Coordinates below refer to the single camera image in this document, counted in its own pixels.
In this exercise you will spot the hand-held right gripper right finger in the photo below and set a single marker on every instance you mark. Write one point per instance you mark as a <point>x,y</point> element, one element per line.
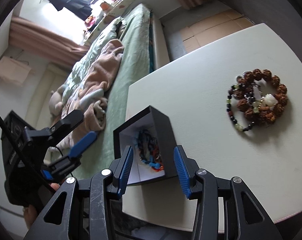
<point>180,172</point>

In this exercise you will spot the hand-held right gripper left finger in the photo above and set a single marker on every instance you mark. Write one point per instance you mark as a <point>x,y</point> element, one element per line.
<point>126,166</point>

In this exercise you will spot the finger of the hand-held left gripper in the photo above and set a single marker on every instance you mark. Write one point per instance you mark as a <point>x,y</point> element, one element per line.
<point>83,142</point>
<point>63,166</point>

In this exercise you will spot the black jewelry box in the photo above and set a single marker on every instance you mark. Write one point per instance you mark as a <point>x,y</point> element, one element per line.
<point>163,135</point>

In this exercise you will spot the person's left hand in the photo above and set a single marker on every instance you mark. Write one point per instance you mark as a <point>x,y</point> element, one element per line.
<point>30,216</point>

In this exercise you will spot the beige plush toy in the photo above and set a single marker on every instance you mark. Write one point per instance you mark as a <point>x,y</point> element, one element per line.
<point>56,100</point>

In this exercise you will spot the pink blanket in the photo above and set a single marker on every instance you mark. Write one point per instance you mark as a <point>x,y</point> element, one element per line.
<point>101,70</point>

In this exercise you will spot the pink paper bag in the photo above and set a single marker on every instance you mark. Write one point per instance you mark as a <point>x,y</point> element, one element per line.
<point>11,70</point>

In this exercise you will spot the green bed mattress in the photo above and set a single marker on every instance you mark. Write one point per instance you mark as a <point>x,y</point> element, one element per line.
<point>136,55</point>

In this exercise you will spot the light green quilt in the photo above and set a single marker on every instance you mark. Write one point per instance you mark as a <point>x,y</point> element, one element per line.
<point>101,37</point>

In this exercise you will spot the hanging dark clothes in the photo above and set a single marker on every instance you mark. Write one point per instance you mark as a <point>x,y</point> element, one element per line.
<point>66,0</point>

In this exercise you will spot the flat cardboard sheet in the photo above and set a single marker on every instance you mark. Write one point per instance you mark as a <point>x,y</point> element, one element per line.
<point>210,27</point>

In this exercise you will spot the patterned white pillow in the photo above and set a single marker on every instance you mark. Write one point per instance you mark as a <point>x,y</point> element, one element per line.
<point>131,0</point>

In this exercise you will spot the white bed frame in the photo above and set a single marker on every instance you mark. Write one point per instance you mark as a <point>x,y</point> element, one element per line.
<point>159,45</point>

